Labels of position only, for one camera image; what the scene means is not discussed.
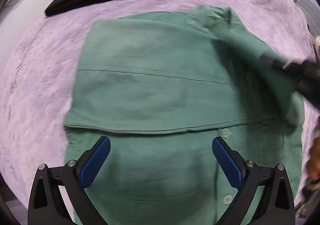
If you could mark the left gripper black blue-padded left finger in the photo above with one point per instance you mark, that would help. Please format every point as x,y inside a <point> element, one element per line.
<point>46,205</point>

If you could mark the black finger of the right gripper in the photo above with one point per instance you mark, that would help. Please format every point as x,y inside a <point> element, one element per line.
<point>306,75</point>

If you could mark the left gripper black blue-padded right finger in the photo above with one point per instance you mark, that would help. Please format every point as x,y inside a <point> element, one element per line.
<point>276,204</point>

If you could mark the green button work jacket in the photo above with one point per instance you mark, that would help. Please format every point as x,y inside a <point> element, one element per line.
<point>162,86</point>

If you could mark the cream knitted plush object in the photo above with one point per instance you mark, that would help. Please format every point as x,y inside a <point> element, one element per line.
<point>317,45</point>

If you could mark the grey quilted chair cushion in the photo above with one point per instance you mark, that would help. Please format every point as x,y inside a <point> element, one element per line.
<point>312,15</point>

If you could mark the purple textured bedspread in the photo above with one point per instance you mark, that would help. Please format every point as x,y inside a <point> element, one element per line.
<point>36,85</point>

